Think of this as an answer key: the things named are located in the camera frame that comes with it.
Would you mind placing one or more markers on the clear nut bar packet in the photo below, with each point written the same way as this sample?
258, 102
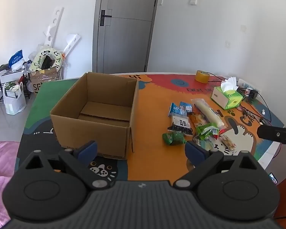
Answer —
228, 143

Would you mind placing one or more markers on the green and white snack packet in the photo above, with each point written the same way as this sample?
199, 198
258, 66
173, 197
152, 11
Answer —
206, 130

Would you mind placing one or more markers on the black charger plug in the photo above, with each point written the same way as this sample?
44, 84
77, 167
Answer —
252, 93

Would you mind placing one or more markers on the pale green snack packet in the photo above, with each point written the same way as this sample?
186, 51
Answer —
205, 144

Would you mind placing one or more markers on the orange snack packet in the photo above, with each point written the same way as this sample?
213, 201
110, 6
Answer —
196, 119

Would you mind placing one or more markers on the green tissue box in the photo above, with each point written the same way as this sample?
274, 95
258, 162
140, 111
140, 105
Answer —
225, 97

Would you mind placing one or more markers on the short white foam board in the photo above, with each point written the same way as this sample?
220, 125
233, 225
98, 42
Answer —
71, 43

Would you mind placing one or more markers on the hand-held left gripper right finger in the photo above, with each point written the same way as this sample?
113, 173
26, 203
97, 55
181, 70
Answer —
193, 153

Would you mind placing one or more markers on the black and white snack packet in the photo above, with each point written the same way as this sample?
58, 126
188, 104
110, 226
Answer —
180, 124

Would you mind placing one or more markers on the blue plastic bag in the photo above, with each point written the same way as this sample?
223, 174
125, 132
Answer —
15, 58

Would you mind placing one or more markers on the grey door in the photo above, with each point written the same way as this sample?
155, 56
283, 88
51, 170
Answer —
126, 33

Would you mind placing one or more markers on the dark green snack packet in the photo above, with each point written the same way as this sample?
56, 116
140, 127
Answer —
175, 138

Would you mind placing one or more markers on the white light switch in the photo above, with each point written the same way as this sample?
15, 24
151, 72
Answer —
193, 0

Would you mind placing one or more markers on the smartphone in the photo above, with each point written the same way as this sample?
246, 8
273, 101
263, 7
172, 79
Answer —
273, 178

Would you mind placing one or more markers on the long white foam board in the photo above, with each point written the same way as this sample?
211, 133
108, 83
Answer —
53, 26

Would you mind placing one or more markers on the long white snack packet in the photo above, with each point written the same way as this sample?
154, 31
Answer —
209, 113

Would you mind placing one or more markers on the blue snack packet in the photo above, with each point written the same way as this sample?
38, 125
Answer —
186, 107
174, 109

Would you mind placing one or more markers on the yellow tape roll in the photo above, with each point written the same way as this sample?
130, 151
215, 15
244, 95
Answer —
202, 77

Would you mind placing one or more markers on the white plastic bag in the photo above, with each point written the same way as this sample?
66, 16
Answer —
14, 102

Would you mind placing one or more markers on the printed brown cardboard box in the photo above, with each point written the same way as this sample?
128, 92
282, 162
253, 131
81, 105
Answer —
46, 78

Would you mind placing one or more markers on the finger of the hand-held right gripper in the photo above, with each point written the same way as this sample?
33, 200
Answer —
274, 133

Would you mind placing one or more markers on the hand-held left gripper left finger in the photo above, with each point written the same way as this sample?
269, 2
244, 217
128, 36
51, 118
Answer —
88, 150

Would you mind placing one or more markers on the white outlet cover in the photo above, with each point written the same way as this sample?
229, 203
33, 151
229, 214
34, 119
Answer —
227, 43

